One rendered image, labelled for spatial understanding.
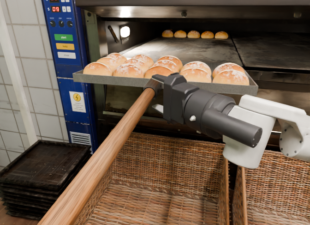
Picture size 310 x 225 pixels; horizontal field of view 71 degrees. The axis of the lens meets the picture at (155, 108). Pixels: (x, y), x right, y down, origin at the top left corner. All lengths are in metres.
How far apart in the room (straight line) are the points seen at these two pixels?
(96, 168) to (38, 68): 0.98
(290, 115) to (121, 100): 0.77
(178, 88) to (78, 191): 0.30
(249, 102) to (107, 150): 0.24
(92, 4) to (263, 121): 0.65
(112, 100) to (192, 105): 0.66
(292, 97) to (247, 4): 0.44
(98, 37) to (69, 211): 0.83
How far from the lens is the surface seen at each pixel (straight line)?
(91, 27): 1.02
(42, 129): 1.40
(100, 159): 0.31
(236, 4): 0.73
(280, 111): 0.41
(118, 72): 0.69
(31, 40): 1.22
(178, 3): 0.74
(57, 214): 0.26
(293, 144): 0.46
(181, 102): 0.47
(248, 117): 0.40
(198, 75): 0.63
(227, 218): 0.83
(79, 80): 0.74
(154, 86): 0.55
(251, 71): 0.92
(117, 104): 1.04
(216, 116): 0.38
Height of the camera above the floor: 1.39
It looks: 25 degrees down
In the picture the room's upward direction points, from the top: straight up
